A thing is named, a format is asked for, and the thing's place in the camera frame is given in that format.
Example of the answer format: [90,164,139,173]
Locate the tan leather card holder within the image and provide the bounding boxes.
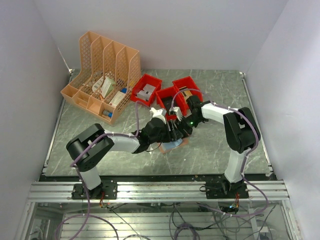
[159,138,189,154]

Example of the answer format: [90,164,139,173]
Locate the red bin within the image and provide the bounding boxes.
[130,73,162,107]
[172,76,203,110]
[155,86,187,121]

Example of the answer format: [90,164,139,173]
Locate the black VIP card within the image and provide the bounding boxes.
[161,96,173,112]

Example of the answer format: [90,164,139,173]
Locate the gold striped card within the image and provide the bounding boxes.
[179,86,193,101]

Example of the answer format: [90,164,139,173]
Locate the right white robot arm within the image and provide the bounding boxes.
[169,95,261,198]

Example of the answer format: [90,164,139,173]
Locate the grey white boxes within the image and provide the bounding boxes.
[136,84,156,102]

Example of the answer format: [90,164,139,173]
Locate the red white box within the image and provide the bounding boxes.
[109,91,126,108]

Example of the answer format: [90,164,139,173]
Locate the blue capped bottle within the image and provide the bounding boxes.
[102,109,113,118]

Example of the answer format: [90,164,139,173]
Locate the green white box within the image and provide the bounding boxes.
[100,76,115,98]

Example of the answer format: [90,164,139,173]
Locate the white labelled packet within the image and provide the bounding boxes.
[91,76,104,92]

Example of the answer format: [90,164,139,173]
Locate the peach mesh file organizer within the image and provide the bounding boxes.
[61,31,141,125]

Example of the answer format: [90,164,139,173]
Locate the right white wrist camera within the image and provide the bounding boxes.
[169,106,183,122]

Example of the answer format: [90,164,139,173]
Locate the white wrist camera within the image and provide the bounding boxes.
[169,106,183,122]
[149,107,167,124]

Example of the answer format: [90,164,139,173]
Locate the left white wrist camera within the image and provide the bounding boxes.
[149,107,167,124]

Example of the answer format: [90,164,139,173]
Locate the aluminium rail frame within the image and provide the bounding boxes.
[20,180,300,240]

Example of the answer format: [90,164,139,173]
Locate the tangled floor cables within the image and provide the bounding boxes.
[57,198,283,240]

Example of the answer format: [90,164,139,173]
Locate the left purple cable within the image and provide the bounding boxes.
[54,101,156,240]

